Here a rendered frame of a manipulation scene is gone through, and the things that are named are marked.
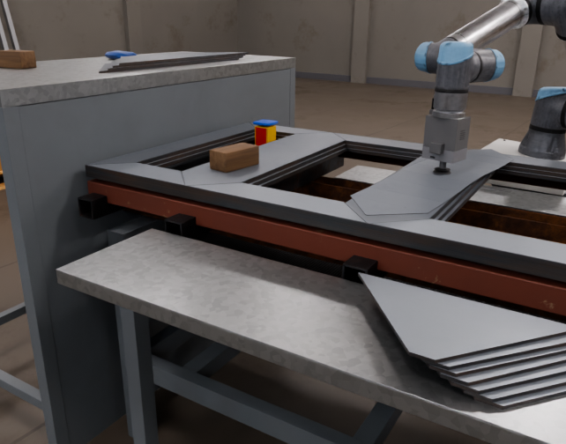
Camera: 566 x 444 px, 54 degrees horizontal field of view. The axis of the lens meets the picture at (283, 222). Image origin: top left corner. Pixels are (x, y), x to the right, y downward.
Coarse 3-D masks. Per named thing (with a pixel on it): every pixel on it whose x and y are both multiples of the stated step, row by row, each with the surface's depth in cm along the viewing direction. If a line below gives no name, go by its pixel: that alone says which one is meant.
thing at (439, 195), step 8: (376, 184) 128; (384, 184) 128; (392, 184) 128; (400, 184) 128; (408, 184) 128; (416, 184) 128; (400, 192) 123; (408, 192) 123; (416, 192) 123; (424, 192) 123; (432, 192) 123; (440, 192) 123; (448, 192) 122; (456, 192) 122; (440, 200) 118; (448, 200) 118
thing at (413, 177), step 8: (392, 176) 134; (400, 176) 133; (408, 176) 133; (416, 176) 133; (424, 176) 133; (432, 176) 133; (424, 184) 128; (432, 184) 128; (440, 184) 127; (448, 184) 127; (456, 184) 127; (464, 184) 127
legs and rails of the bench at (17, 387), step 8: (24, 304) 206; (8, 312) 200; (16, 312) 202; (24, 312) 205; (0, 320) 197; (8, 320) 200; (0, 376) 165; (8, 376) 165; (0, 384) 165; (8, 384) 162; (16, 384) 162; (24, 384) 162; (16, 392) 161; (24, 392) 158; (32, 392) 158; (32, 400) 157; (40, 400) 155; (40, 408) 156
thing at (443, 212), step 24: (216, 144) 172; (336, 144) 169; (360, 144) 172; (96, 168) 140; (288, 168) 145; (504, 168) 151; (528, 168) 148; (552, 168) 145; (168, 192) 130; (192, 192) 126; (216, 192) 122; (288, 216) 114; (312, 216) 111; (360, 216) 108; (384, 216) 109; (408, 216) 109; (432, 216) 109; (384, 240) 104; (408, 240) 101; (432, 240) 99; (504, 264) 93; (528, 264) 91; (552, 264) 89
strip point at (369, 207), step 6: (354, 198) 118; (360, 198) 119; (360, 204) 115; (366, 204) 115; (372, 204) 115; (378, 204) 115; (384, 204) 115; (390, 204) 115; (366, 210) 112; (372, 210) 112; (378, 210) 112; (384, 210) 112; (390, 210) 112; (396, 210) 112; (402, 210) 112; (408, 210) 112; (414, 210) 112
